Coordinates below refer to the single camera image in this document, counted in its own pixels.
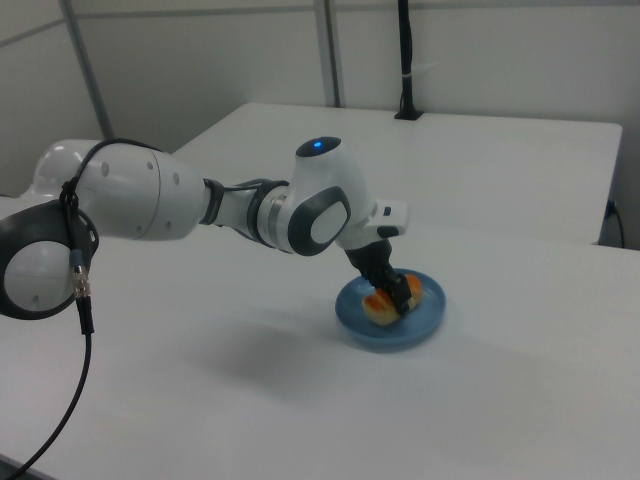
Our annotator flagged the black camera stand pole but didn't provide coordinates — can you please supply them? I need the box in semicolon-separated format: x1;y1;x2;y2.
393;0;425;122

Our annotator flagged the black cable with metal connector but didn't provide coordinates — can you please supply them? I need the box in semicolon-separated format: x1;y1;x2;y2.
0;138;291;477

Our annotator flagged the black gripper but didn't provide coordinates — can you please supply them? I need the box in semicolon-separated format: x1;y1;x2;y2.
343;238;417;317

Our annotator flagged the blue round plate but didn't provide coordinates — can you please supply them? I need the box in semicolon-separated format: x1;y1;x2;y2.
334;268;448;354

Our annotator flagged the orange glazed bread roll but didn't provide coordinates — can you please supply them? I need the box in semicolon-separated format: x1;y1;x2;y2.
361;273;424;326

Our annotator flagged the grey partition frame post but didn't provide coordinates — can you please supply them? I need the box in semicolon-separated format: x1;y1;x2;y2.
63;0;114;142
317;0;348;108

